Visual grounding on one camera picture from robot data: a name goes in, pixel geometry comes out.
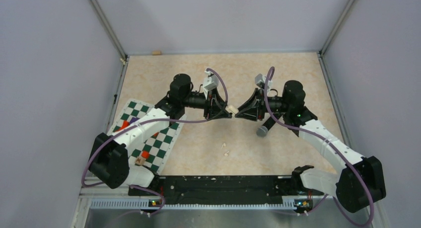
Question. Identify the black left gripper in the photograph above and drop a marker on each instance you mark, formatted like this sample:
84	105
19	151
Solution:
217	102

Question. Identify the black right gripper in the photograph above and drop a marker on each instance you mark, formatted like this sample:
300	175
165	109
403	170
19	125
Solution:
251	114

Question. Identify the cream earbud charging case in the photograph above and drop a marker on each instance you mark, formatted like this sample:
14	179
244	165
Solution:
232	109

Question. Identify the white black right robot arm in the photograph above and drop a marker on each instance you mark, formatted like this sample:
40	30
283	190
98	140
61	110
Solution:
329	147

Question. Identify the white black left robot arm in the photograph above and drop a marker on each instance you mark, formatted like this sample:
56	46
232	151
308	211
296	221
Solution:
111	157

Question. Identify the green white chessboard mat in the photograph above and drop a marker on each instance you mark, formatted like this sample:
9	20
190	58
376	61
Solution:
159	147

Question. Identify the wooden block in corner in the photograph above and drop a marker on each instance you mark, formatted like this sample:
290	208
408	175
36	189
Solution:
156	53

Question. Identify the purple wooden block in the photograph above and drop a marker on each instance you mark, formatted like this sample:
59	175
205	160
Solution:
133	120

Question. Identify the red block at edge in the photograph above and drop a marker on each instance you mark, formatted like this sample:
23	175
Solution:
145	154

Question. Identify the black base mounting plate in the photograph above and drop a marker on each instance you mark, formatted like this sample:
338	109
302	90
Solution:
225	190

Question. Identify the tan wooden cube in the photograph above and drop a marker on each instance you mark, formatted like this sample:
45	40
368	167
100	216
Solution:
140	161

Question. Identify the red arch block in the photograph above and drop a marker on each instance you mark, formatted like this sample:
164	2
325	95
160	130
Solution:
124	125

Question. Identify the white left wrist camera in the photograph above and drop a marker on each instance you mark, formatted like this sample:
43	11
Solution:
210	82

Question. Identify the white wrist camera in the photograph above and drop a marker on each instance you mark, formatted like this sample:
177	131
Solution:
210	82
260	81

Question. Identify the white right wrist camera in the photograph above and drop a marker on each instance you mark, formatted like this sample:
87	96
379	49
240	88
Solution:
260	81

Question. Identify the aluminium front rail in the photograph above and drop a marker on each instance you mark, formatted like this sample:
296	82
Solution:
145	200

